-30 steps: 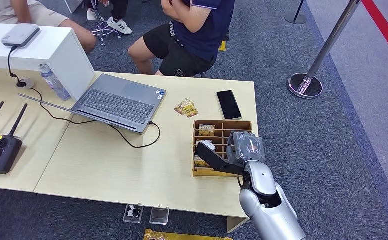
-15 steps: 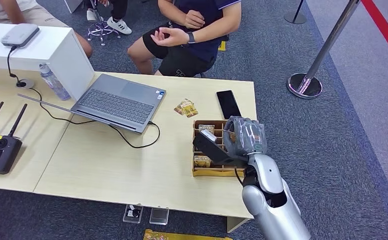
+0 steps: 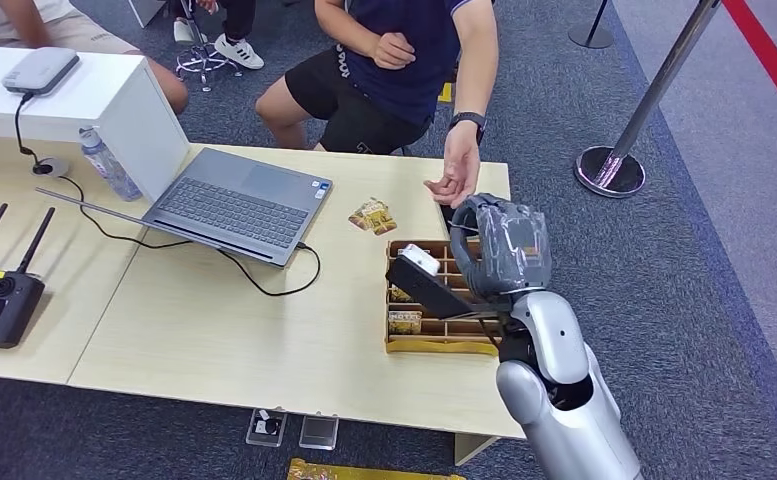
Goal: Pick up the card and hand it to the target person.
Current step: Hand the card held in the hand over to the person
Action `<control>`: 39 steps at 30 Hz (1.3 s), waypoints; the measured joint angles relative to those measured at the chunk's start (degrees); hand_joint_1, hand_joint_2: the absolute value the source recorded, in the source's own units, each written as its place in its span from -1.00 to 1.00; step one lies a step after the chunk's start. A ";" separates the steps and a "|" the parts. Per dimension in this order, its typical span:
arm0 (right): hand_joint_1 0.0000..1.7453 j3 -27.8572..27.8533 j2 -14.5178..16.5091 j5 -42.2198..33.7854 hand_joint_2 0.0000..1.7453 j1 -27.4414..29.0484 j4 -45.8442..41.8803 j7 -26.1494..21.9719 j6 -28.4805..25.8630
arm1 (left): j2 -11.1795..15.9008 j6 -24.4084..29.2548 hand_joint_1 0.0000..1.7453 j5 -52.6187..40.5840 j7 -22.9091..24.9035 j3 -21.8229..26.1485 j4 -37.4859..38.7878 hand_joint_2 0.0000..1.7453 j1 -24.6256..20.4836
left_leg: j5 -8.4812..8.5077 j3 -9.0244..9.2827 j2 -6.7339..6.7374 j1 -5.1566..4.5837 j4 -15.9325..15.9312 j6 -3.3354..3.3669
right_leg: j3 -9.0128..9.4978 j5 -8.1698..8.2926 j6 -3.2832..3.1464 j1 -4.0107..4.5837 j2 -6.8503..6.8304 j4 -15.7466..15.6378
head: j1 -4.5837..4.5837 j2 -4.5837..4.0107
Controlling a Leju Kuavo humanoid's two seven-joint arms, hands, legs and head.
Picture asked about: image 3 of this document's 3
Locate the black wristwatch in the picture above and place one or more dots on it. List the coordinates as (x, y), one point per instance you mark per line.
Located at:
(467, 120)

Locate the chrome chair star base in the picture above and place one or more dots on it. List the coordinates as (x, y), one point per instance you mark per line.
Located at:
(204, 63)

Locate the white desk riser box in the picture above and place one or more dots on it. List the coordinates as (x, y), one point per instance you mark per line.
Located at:
(130, 119)

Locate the clear plastic water bottle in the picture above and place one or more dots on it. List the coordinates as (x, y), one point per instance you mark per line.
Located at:
(110, 169)

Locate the red barrier belt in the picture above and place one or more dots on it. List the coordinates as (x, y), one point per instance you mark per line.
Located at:
(772, 60)

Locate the person's right forearm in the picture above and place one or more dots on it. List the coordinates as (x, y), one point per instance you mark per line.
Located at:
(342, 26)

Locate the clear plastic card case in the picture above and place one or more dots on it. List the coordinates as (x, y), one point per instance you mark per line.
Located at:
(267, 427)
(318, 432)

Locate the grey router box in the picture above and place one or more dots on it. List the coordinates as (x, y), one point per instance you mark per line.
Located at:
(40, 69)

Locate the grey open laptop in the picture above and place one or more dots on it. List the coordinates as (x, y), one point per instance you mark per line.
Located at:
(229, 212)

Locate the wooden compartment card box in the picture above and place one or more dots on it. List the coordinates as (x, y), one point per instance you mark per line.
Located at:
(428, 344)

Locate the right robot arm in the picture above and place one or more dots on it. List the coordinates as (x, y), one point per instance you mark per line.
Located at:
(560, 397)

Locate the person's left forearm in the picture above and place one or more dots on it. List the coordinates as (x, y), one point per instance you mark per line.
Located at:
(477, 83)

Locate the gold patterned flat pack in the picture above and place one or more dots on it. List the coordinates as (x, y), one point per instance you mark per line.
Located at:
(361, 472)

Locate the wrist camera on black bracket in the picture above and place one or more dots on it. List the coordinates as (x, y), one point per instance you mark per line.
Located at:
(428, 291)

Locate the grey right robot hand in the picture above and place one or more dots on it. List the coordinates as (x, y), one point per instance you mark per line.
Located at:
(510, 248)

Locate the gold card with HOTEL print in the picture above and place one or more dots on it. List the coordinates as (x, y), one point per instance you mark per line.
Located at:
(405, 322)

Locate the person's right hand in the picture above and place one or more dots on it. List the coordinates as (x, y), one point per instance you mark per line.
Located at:
(393, 51)

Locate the person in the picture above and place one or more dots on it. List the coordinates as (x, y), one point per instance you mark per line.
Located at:
(4, 16)
(401, 73)
(236, 20)

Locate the person's left hand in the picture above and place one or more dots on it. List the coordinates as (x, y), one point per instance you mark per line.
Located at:
(461, 169)

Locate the chrome stanchion post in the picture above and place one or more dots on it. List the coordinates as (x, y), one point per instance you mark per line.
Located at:
(660, 79)

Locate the thin black sign stand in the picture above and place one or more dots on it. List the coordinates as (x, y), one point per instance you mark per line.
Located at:
(590, 36)

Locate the pale wooden table leg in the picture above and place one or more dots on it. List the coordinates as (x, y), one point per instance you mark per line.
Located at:
(471, 449)

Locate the yellow floor tag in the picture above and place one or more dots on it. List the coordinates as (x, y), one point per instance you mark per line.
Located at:
(446, 93)

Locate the gold patterned card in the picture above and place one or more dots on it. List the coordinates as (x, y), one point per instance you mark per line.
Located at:
(400, 295)
(373, 217)

